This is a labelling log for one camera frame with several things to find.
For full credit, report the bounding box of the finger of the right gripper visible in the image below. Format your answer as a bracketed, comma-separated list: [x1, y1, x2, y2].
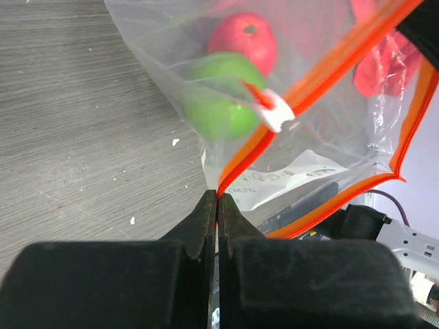
[396, 0, 439, 70]

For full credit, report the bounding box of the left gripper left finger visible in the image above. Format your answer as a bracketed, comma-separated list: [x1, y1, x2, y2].
[1, 191, 217, 328]

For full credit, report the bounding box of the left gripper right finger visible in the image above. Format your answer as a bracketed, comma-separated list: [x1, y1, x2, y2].
[217, 195, 421, 328]

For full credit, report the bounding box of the clear zip top bag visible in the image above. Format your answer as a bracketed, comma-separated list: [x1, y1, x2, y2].
[104, 0, 439, 240]

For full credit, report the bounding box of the red apple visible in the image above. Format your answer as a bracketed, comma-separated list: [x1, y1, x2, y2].
[207, 12, 278, 77]

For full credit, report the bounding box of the green toy watermelon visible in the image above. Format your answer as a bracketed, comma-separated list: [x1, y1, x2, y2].
[184, 52, 265, 141]

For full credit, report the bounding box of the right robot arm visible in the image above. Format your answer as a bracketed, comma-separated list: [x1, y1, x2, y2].
[240, 1, 438, 328]

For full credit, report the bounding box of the red cloth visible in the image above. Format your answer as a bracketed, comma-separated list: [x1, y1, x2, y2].
[351, 1, 421, 98]

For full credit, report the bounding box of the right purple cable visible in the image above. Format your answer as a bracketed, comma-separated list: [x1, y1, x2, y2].
[368, 188, 411, 228]

